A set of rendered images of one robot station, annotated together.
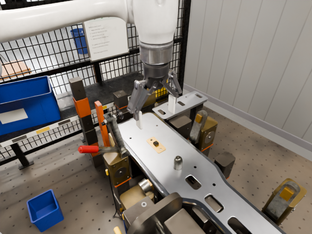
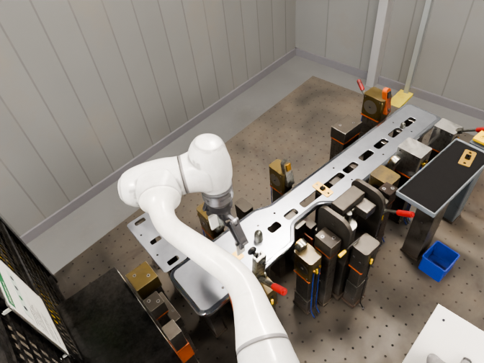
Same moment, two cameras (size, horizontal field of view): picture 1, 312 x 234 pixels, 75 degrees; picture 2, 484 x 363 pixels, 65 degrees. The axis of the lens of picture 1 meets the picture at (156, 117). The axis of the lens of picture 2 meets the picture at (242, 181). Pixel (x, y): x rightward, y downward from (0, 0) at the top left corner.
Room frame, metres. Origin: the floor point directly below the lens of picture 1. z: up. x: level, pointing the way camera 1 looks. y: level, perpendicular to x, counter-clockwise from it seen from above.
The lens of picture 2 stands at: (0.45, 0.72, 2.16)
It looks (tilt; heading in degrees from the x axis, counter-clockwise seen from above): 47 degrees down; 272
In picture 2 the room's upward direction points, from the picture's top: 8 degrees counter-clockwise
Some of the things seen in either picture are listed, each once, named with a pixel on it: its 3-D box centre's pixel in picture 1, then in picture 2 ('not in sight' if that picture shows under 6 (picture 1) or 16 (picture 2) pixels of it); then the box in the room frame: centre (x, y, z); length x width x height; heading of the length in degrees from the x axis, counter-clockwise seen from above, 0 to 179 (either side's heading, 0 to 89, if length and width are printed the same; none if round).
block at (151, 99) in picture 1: (145, 120); (155, 299); (0.85, 0.06, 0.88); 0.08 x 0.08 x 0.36; 36
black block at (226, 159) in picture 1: (220, 180); (244, 224); (0.50, -0.26, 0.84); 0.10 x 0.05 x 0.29; 126
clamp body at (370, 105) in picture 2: not in sight; (369, 122); (-0.19, -0.78, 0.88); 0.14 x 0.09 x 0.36; 126
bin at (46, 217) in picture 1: (46, 210); not in sight; (0.42, 0.45, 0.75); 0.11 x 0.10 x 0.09; 36
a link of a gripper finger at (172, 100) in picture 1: (171, 104); (213, 221); (0.59, -0.06, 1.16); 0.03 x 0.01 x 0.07; 36
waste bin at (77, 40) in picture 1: (82, 40); not in sight; (4.18, 1.49, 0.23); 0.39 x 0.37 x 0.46; 43
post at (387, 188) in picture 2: not in sight; (379, 222); (-0.03, -0.16, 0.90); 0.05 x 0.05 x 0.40; 36
